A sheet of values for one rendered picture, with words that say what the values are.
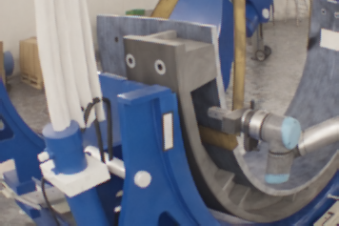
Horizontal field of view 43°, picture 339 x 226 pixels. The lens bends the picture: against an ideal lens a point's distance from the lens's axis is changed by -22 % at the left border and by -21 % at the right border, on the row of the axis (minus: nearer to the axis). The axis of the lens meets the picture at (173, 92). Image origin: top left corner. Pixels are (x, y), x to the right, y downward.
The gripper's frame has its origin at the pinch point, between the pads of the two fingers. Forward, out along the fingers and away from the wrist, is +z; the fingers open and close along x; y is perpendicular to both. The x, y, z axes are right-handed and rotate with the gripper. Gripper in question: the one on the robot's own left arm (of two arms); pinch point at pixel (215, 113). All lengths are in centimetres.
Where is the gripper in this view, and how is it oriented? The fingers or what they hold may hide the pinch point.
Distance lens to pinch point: 166.8
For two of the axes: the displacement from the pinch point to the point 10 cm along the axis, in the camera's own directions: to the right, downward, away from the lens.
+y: -0.2, -9.6, -2.8
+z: -7.0, -1.9, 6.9
